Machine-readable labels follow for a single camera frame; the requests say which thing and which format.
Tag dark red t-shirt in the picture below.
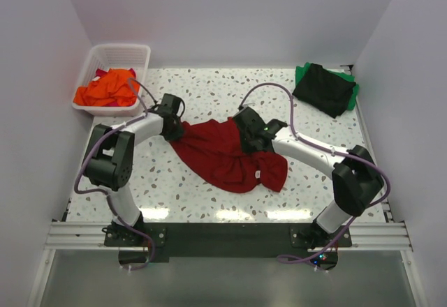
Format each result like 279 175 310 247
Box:
170 118 288 194

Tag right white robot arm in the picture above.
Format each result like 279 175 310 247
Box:
233 107 384 234

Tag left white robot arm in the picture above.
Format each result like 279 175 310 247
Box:
74 93 186 237

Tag orange t-shirt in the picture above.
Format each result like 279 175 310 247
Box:
73 78 139 107

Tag folded green t-shirt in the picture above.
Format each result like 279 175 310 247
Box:
295 61 360 112

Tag folded black t-shirt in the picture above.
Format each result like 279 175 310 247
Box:
291 63 357 119

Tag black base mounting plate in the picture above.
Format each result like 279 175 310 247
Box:
102 223 337 264

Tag aluminium extrusion rail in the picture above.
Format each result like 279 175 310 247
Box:
44 202 411 250

